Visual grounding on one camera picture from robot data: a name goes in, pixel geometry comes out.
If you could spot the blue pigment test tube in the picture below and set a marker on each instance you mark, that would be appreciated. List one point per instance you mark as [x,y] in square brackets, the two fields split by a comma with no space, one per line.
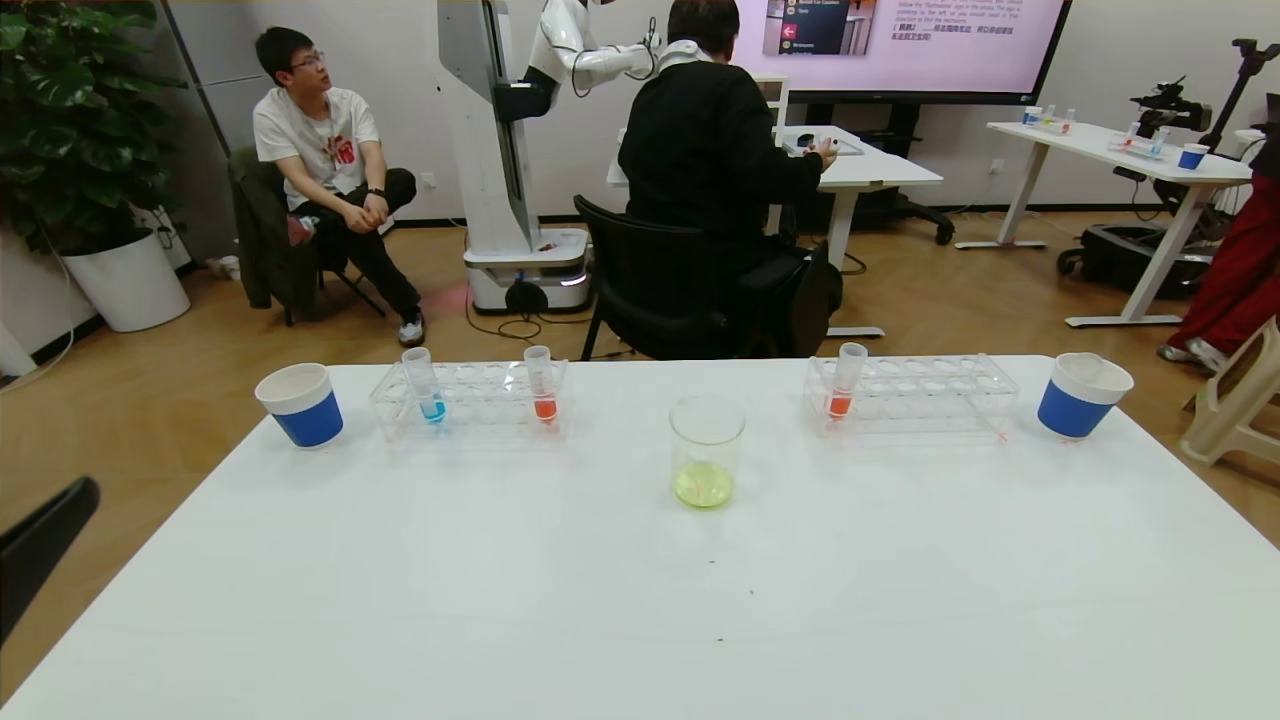
[432,408]

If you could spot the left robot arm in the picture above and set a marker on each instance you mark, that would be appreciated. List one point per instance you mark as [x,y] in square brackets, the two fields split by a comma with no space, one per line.
[40,545]

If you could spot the orange pigment test tube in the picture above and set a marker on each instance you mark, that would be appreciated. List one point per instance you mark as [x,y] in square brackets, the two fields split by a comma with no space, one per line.
[544,407]
[840,404]

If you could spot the glass beaker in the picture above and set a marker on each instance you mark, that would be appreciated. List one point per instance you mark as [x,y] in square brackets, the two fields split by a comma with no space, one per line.
[705,488]

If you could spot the clear test tube rack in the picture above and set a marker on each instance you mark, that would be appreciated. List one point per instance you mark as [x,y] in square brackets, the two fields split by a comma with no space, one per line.
[485,405]
[900,398]

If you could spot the small clear tube rack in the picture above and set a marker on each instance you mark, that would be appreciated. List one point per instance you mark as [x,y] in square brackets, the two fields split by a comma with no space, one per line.
[1145,147]
[1048,124]

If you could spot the black office chair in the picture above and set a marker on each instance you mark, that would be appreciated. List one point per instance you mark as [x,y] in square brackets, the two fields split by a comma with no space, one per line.
[650,290]

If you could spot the person in black sweater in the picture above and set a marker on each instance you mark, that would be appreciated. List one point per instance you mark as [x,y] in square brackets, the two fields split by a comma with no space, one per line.
[700,160]

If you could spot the tall white robot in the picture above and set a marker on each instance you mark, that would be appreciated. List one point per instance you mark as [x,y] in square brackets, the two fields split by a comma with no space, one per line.
[490,120]

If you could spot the white drawer organizer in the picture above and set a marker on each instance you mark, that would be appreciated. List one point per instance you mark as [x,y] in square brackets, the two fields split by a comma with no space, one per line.
[778,105]

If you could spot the grey tablet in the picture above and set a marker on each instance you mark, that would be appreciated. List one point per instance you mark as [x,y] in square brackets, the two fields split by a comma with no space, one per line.
[850,148]

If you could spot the black screen stand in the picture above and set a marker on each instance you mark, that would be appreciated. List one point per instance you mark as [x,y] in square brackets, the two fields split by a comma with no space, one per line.
[895,205]

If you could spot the white standing desk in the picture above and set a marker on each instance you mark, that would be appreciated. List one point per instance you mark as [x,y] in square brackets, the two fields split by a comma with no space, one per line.
[1100,147]
[880,172]

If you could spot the white neck headset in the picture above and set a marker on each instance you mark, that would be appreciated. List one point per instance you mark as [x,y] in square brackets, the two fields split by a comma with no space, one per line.
[680,52]

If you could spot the man in white t-shirt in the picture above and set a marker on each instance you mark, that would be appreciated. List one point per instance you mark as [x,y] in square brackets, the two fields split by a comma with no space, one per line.
[315,135]

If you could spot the dark green jacket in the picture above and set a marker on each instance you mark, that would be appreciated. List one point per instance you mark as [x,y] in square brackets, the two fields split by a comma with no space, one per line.
[262,230]

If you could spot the large display screen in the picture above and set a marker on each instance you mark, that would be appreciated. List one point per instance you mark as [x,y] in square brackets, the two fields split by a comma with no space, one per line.
[950,50]

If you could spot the black mobile robot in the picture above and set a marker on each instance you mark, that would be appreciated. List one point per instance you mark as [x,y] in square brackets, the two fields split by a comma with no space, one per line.
[1130,258]

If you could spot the tall grey cabinet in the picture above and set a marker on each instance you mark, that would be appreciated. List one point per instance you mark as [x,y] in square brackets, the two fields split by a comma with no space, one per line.
[220,60]

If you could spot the white plant pot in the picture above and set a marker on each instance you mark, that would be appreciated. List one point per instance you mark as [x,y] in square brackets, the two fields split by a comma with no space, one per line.
[125,285]

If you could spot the small blue paper cup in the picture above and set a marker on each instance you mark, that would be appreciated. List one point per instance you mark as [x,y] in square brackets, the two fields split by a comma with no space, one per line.
[1192,158]

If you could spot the beige plastic stool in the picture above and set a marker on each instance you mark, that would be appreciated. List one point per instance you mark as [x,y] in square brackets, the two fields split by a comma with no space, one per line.
[1235,405]

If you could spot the person in red trousers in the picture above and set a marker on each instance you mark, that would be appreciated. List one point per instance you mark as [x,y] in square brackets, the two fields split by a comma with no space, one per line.
[1240,280]

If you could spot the green potted plant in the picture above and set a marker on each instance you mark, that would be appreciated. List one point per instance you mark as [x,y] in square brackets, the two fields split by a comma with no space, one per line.
[70,120]

